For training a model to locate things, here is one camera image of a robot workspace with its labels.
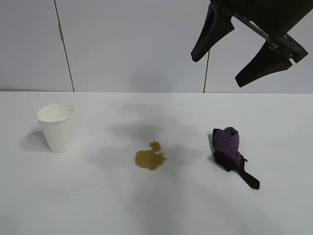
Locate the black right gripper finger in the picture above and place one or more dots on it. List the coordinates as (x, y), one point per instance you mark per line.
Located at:
(214, 31)
(265, 66)

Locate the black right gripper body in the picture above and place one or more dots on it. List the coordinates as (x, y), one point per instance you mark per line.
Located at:
(269, 14)

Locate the purple cloth with black trim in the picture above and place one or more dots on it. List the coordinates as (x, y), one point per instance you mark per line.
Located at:
(230, 144)

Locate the white paper cup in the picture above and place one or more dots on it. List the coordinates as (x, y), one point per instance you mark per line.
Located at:
(58, 132)

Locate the brown liquid spill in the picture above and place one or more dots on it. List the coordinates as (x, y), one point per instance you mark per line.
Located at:
(149, 160)

